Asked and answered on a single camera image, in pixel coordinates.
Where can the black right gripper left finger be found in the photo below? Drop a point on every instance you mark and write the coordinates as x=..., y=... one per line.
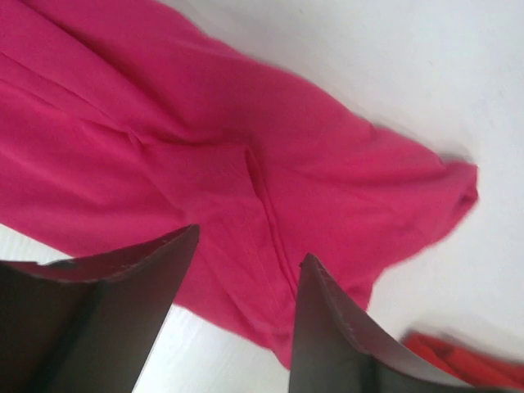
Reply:
x=88, y=324

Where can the folded red t shirt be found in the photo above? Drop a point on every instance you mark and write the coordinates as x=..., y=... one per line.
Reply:
x=469, y=365

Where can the pink t shirt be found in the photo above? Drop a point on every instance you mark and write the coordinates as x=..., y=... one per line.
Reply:
x=122, y=121

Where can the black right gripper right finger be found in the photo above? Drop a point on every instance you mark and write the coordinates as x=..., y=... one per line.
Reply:
x=337, y=347

